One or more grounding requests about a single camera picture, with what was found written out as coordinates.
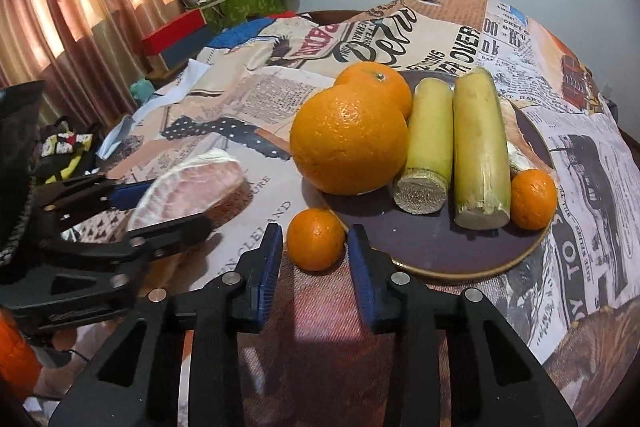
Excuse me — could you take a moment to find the newspaper print tablecloth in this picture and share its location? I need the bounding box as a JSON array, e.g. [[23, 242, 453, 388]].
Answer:
[[95, 0, 640, 383]]

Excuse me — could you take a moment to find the black yellow patterned bag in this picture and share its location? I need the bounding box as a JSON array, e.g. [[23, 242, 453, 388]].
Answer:
[[30, 119, 101, 182]]

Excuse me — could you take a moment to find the purple plate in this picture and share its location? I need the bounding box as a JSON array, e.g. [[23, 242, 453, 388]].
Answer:
[[320, 69, 558, 280]]

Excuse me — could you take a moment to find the green storage box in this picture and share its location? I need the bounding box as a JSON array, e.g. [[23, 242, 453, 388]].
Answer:
[[217, 0, 283, 25]]

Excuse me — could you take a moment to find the wooden bed frame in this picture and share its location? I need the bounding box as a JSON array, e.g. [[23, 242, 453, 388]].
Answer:
[[300, 9, 361, 25]]

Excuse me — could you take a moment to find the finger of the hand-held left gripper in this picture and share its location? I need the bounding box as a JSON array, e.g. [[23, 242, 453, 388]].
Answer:
[[42, 212, 215, 268], [32, 174, 158, 228]]

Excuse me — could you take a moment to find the large orange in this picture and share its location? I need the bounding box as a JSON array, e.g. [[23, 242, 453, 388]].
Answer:
[[290, 84, 408, 196]]

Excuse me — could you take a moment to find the pink pomelo segment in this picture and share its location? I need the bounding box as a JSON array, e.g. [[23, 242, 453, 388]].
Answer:
[[126, 150, 251, 238]]

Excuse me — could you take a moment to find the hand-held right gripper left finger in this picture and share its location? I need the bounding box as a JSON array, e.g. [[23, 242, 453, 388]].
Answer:
[[47, 223, 286, 427]]

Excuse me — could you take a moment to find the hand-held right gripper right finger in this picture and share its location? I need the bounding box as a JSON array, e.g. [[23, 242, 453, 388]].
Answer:
[[347, 223, 591, 427]]

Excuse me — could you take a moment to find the medium orange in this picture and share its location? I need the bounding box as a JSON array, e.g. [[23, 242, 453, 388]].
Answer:
[[334, 62, 413, 118]]

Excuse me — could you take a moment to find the red box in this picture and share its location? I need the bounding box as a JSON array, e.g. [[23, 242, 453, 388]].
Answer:
[[141, 9, 207, 56]]

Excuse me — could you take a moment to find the small mandarin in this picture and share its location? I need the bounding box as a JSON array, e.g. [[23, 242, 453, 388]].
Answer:
[[510, 168, 558, 230], [286, 208, 346, 272]]

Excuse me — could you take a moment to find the white cloth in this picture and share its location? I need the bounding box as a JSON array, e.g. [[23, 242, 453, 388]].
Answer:
[[97, 59, 226, 158]]

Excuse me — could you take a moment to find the orange garment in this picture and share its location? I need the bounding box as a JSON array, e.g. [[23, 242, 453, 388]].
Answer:
[[0, 309, 43, 403]]

